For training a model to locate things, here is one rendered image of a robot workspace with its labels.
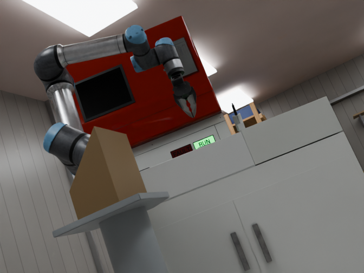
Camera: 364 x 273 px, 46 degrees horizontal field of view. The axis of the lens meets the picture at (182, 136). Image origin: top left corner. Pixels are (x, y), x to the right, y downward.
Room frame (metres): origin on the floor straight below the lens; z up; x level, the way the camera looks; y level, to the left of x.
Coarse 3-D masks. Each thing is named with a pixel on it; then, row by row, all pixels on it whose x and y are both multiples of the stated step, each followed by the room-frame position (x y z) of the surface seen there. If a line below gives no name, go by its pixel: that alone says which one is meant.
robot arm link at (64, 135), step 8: (56, 128) 1.40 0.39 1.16; (64, 128) 1.40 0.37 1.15; (72, 128) 1.41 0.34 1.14; (48, 136) 1.39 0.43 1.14; (56, 136) 1.38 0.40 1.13; (64, 136) 1.38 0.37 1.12; (72, 136) 1.38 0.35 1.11; (48, 144) 1.40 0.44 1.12; (56, 144) 1.39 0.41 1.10; (64, 144) 1.38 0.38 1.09; (48, 152) 1.43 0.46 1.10; (56, 152) 1.41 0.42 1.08; (64, 152) 1.39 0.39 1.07; (64, 160) 1.45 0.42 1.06
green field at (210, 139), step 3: (207, 138) 2.24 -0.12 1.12; (210, 138) 2.24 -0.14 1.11; (213, 138) 2.24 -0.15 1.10; (198, 141) 2.24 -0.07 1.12; (201, 141) 2.24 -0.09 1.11; (204, 141) 2.24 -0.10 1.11; (207, 141) 2.24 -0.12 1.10; (210, 141) 2.24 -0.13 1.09; (213, 141) 2.24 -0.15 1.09; (195, 144) 2.24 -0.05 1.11; (198, 144) 2.24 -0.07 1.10; (201, 144) 2.24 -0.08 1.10; (204, 144) 2.24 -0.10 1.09; (195, 147) 2.24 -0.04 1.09
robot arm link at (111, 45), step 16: (128, 32) 1.50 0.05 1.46; (144, 32) 1.52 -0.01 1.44; (48, 48) 1.53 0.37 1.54; (64, 48) 1.53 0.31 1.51; (80, 48) 1.53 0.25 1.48; (96, 48) 1.53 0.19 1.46; (112, 48) 1.53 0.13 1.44; (128, 48) 1.54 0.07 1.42; (144, 48) 1.56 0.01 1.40; (48, 64) 1.54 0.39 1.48; (64, 64) 1.56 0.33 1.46
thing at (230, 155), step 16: (224, 144) 1.62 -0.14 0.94; (240, 144) 1.61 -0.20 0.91; (176, 160) 1.63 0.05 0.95; (192, 160) 1.62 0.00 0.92; (208, 160) 1.62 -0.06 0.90; (224, 160) 1.62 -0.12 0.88; (240, 160) 1.62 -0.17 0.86; (144, 176) 1.63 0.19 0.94; (160, 176) 1.63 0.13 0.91; (176, 176) 1.63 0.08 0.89; (192, 176) 1.62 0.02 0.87; (208, 176) 1.62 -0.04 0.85; (224, 176) 1.62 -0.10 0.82; (176, 192) 1.63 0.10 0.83
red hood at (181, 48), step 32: (160, 32) 2.19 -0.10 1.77; (96, 64) 2.21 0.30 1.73; (128, 64) 2.20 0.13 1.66; (160, 64) 2.20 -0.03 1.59; (192, 64) 2.19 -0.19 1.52; (96, 96) 2.21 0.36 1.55; (128, 96) 2.20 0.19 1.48; (160, 96) 2.20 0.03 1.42; (128, 128) 2.21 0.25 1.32; (160, 128) 2.20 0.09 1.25
